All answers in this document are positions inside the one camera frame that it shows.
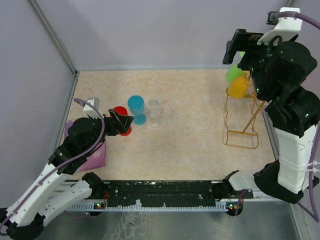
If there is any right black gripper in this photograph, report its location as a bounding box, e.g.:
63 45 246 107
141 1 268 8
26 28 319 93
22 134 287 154
222 28 285 101

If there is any green plastic wine glass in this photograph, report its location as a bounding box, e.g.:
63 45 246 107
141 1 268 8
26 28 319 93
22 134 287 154
225 63 247 84

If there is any clear wine glass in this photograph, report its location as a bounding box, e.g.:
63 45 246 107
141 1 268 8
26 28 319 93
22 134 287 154
147 99 162 127

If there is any red plastic wine glass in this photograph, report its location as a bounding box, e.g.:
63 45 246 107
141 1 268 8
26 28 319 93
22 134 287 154
114 106 132 137

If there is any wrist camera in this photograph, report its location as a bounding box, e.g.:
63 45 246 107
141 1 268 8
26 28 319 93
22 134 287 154
257 17 303 45
82 96 101 120

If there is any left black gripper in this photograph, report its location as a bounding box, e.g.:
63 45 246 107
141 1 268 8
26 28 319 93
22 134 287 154
85 108 134 154

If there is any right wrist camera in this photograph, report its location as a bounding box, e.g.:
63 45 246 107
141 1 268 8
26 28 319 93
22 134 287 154
257 17 303 45

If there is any orange wine glass front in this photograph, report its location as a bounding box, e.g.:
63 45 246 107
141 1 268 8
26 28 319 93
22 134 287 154
227 71 249 99

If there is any gold wire glass rack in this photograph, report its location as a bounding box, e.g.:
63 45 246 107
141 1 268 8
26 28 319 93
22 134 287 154
223 73 267 150

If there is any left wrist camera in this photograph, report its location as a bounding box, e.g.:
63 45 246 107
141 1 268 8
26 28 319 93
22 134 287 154
82 96 101 120

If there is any blue plastic wine glass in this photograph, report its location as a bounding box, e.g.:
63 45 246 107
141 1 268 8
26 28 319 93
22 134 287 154
127 95 147 126

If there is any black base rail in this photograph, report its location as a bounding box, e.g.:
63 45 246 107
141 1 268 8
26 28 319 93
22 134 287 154
87 180 241 207

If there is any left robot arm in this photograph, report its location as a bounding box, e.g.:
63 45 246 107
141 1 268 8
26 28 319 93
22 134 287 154
0 109 134 240

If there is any white toothed cable duct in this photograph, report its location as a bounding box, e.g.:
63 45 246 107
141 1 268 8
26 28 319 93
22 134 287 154
66 200 229 212

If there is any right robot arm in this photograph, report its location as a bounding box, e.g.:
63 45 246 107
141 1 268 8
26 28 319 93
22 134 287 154
222 29 320 204

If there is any purple printed cloth bag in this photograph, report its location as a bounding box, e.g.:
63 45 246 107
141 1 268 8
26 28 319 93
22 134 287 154
63 117 106 172

